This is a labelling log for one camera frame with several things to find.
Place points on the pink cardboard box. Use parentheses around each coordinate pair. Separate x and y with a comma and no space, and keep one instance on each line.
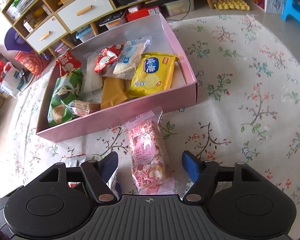
(182,93)

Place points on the yellow wafer snack pack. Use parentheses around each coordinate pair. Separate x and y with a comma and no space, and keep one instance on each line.
(113,92)

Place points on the white long snack pack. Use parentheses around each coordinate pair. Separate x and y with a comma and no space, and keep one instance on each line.
(114,185)

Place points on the wooden white TV cabinet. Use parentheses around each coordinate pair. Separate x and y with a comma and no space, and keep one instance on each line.
(60,19)

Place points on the white blue bread pack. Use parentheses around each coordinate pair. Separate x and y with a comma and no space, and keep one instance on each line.
(129,58)

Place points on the pink rice crisp pack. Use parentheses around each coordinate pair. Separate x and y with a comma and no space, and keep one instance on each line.
(150,164)

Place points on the green cracker snack pack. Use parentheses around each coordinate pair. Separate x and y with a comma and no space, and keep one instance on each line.
(67,89)

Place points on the orange silver snack pack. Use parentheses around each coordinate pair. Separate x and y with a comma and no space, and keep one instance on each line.
(74,161)

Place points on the red white snack pack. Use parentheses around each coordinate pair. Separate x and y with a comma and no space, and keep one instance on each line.
(67,63)
(107,56)

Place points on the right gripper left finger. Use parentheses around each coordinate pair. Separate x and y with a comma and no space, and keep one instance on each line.
(97,174)

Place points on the brown biscuit clear pack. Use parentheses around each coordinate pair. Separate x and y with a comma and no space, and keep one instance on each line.
(82,108)

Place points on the purple hat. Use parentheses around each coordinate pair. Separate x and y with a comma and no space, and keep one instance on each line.
(14,41)

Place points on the yellow egg tray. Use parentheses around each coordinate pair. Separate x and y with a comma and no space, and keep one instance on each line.
(228,1)

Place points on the yellow cracker snack pack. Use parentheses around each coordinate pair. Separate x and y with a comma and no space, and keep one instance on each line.
(154,74)

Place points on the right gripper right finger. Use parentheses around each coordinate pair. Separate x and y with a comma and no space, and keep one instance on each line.
(203,175)

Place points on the clear white cake pack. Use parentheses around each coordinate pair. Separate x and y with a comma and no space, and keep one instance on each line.
(92,82)

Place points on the red cardboard box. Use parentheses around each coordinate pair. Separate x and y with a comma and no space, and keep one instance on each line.
(144,12)

